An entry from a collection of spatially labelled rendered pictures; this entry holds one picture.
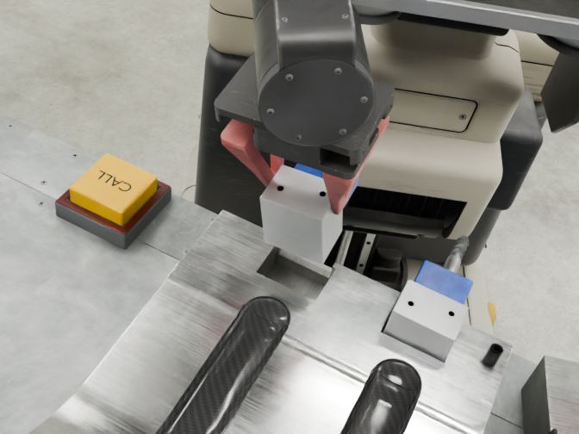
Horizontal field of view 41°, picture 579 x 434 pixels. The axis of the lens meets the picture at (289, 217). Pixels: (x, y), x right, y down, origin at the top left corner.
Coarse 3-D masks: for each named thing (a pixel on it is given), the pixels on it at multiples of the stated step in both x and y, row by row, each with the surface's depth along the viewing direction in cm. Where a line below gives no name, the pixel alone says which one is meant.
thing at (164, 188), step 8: (160, 184) 76; (160, 192) 76; (56, 200) 73; (64, 200) 73; (152, 200) 75; (72, 208) 73; (80, 208) 73; (144, 208) 74; (88, 216) 72; (96, 216) 72; (136, 216) 73; (104, 224) 72; (112, 224) 72; (128, 224) 72; (120, 232) 71
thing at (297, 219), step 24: (288, 168) 57; (312, 168) 59; (264, 192) 56; (288, 192) 56; (312, 192) 56; (264, 216) 57; (288, 216) 56; (312, 216) 54; (336, 216) 57; (288, 240) 58; (312, 240) 56; (336, 240) 59
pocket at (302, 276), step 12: (276, 252) 65; (288, 252) 65; (264, 264) 63; (276, 264) 66; (288, 264) 65; (300, 264) 65; (312, 264) 65; (276, 276) 65; (288, 276) 65; (300, 276) 65; (312, 276) 65; (324, 276) 64; (300, 288) 64; (312, 288) 65
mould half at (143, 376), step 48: (240, 240) 64; (192, 288) 59; (240, 288) 60; (288, 288) 61; (336, 288) 61; (384, 288) 62; (144, 336) 56; (192, 336) 57; (288, 336) 58; (336, 336) 58; (384, 336) 59; (480, 336) 60; (96, 384) 53; (144, 384) 54; (288, 384) 55; (336, 384) 56; (432, 384) 57; (480, 384) 57; (48, 432) 49; (96, 432) 50; (144, 432) 51; (240, 432) 52; (288, 432) 53; (336, 432) 53; (432, 432) 54; (480, 432) 54
